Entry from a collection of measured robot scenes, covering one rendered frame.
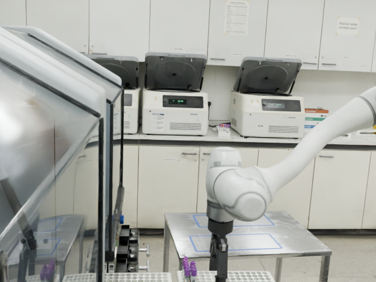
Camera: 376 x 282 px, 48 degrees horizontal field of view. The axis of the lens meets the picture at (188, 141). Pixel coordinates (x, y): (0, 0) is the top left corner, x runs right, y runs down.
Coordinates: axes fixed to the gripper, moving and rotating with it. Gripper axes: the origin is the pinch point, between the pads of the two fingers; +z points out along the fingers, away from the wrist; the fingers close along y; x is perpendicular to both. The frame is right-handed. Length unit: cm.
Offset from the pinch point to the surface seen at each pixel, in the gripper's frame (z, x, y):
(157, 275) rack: 0.4, 17.8, 4.5
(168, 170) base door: 27, 0, 228
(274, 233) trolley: 4, -33, 46
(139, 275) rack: 0.4, 23.3, 4.6
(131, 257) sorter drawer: 4.8, 26.1, 25.0
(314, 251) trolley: 4, -43, 29
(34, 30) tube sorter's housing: -74, 65, 54
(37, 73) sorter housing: -61, 44, -32
